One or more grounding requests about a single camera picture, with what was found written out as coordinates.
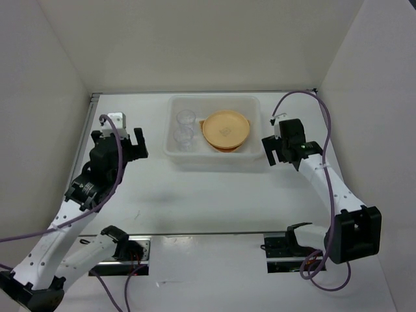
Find clear glass cup front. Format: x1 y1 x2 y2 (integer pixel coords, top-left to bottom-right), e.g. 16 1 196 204
174 127 194 151

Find clear glass cup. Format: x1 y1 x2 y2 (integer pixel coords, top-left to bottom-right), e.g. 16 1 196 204
176 109 196 131
174 127 194 151

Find translucent white plastic bin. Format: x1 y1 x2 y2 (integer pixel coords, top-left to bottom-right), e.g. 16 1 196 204
163 95 264 168

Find woven bamboo triangular tray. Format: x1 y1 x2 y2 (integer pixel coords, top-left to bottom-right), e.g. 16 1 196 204
198 120 246 153

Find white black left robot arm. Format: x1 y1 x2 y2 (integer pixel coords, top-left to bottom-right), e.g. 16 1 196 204
1 128 148 311

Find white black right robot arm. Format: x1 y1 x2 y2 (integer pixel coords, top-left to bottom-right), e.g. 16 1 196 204
262 117 382 264

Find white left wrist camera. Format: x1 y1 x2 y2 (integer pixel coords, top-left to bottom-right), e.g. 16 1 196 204
99 112 129 140

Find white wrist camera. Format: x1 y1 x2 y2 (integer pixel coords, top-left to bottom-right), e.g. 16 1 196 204
99 112 129 140
270 113 289 138

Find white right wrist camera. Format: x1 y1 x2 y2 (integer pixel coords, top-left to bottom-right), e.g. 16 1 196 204
270 113 289 138

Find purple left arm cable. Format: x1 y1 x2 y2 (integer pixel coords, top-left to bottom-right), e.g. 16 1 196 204
0 114 144 312

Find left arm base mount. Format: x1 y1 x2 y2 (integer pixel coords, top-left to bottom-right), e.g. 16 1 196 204
93 235 151 276

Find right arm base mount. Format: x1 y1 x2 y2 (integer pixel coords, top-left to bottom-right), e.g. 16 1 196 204
260 231 315 274

